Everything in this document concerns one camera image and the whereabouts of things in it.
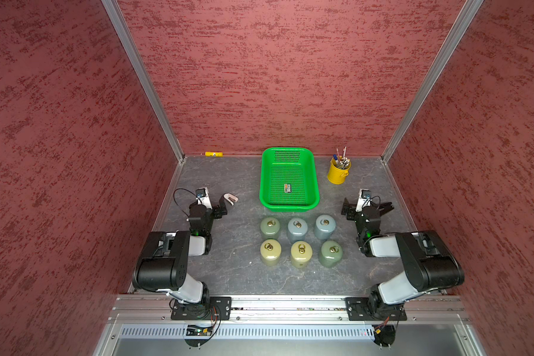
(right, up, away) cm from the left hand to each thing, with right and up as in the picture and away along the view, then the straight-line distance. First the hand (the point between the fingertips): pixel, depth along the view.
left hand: (213, 200), depth 93 cm
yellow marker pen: (-8, +23, +28) cm, 38 cm away
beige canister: (+25, -17, -14) cm, 34 cm away
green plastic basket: (+34, +9, +16) cm, 39 cm away
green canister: (+25, -10, -8) cm, 28 cm away
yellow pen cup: (+57, +14, +8) cm, 59 cm away
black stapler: (+77, -4, +5) cm, 77 cm away
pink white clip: (+6, 0, +7) cm, 10 cm away
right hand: (+62, 0, +1) cm, 62 cm away
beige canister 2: (+37, -17, -15) cm, 43 cm away
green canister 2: (+48, -18, -14) cm, 53 cm away
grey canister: (+36, -10, -8) cm, 38 cm away
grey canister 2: (+47, -10, -8) cm, 48 cm away
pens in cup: (+57, +17, +4) cm, 60 cm away
